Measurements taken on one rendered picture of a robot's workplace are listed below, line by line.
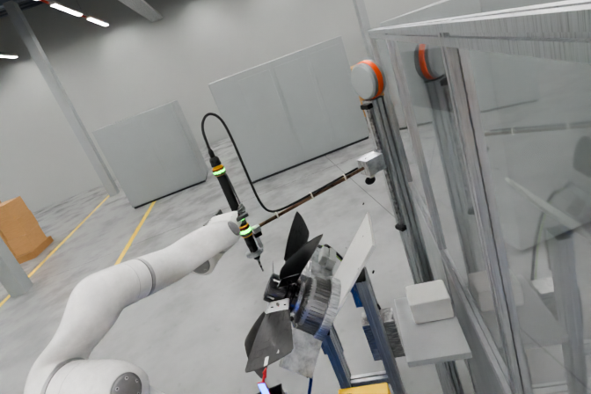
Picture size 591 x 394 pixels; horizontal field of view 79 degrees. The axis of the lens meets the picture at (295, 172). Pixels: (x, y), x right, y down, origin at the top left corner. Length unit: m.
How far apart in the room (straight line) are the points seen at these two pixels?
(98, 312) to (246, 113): 6.23
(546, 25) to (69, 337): 0.82
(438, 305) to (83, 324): 1.33
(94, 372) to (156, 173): 8.15
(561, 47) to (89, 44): 14.07
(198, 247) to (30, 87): 14.16
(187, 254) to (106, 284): 0.22
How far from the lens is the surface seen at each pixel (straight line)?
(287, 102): 6.91
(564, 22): 0.38
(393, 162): 1.64
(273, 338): 1.45
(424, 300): 1.70
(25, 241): 9.47
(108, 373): 0.76
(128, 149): 8.83
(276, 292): 1.57
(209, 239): 0.96
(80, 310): 0.80
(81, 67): 14.33
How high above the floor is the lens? 2.09
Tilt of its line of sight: 18 degrees down
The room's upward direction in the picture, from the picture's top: 20 degrees counter-clockwise
